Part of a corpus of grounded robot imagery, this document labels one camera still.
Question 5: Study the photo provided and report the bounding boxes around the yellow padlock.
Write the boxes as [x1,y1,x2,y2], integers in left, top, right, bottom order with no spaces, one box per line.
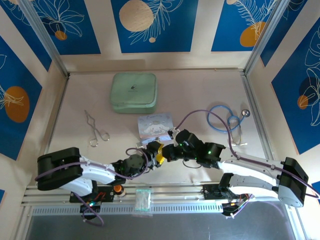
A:
[154,142,166,168]

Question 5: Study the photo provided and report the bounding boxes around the cartoon dog card box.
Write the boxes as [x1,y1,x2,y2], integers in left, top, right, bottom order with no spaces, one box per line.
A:
[137,114,177,141]

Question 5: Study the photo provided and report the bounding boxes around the orange push button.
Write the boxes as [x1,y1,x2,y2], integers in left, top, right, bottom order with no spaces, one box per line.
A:
[112,184,127,197]

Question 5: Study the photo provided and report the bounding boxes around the clear plastic bag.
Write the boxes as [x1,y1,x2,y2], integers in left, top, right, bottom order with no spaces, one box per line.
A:
[133,188,154,218]

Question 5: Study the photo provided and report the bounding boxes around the metal forceps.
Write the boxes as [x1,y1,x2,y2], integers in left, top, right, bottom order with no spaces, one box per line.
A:
[84,109,111,148]

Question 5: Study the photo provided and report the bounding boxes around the mint green zipper case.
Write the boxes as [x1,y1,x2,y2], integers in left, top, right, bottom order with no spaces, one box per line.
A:
[110,72,158,115]

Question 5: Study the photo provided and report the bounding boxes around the blue stethoscope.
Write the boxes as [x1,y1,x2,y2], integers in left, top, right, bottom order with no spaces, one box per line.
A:
[206,104,251,146]

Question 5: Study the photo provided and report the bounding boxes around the aluminium extrusion rail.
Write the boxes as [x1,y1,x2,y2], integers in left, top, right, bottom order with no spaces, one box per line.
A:
[21,183,298,208]

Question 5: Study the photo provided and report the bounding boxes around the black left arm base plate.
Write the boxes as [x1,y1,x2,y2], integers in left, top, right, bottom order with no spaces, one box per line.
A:
[69,185,116,204]

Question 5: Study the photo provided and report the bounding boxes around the slotted grey cable duct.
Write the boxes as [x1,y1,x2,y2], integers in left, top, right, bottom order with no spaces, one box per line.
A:
[31,201,226,216]

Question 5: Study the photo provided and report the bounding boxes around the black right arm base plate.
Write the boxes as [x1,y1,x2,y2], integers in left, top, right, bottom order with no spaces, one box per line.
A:
[202,184,251,201]

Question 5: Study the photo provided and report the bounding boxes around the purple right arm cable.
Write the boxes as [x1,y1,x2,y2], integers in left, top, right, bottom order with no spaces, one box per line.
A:
[174,109,320,200]

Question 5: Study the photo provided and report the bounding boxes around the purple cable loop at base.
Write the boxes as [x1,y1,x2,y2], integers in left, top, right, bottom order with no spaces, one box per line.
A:
[74,192,105,228]

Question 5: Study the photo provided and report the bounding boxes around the aluminium frame post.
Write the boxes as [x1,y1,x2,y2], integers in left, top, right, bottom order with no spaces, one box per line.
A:
[18,0,71,79]
[243,0,288,76]

